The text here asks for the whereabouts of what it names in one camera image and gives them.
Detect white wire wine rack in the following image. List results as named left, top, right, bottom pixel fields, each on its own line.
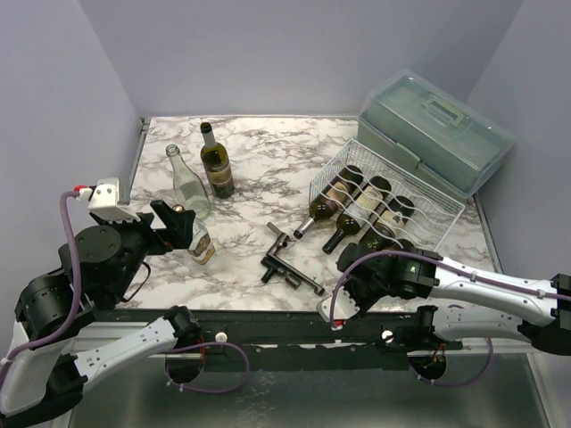
left=309, top=139, right=466, bottom=251

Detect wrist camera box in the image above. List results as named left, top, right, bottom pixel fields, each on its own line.
left=87, top=177, right=141, bottom=224
left=316, top=291, right=359, bottom=330

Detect dark metal faucet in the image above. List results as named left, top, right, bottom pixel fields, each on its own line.
left=261, top=222, right=325, bottom=296

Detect green wine bottle back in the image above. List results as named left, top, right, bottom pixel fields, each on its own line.
left=200, top=122, right=235, bottom=199

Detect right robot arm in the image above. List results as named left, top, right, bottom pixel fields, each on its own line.
left=322, top=243, right=570, bottom=356

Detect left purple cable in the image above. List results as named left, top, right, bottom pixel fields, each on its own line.
left=0, top=189, right=86, bottom=369

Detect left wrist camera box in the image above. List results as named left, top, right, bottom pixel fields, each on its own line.
left=87, top=177, right=141, bottom=224

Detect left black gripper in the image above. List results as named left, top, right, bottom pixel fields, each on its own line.
left=99, top=198, right=197, bottom=304

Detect green wine bottle front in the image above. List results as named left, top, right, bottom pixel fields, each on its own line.
left=322, top=176, right=392, bottom=254

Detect clear glass bottle tall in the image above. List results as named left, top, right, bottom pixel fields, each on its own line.
left=165, top=144, right=211, bottom=220

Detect clear bottle gold cap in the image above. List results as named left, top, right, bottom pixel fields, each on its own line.
left=180, top=218, right=216, bottom=265

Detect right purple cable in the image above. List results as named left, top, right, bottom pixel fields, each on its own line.
left=327, top=249, right=571, bottom=331

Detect green plastic toolbox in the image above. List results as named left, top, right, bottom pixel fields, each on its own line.
left=357, top=70, right=517, bottom=202

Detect green wine bottle black neck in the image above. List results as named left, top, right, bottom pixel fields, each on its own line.
left=359, top=196, right=415, bottom=251

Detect brown wine bottle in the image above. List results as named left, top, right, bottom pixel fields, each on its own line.
left=293, top=165, right=363, bottom=240

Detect purple cable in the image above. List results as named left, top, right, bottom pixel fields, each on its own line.
left=0, top=189, right=86, bottom=369
left=327, top=249, right=571, bottom=331

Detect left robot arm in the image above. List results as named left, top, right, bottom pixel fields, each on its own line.
left=1, top=192, right=201, bottom=427

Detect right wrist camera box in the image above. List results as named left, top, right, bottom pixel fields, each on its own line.
left=316, top=291, right=359, bottom=330

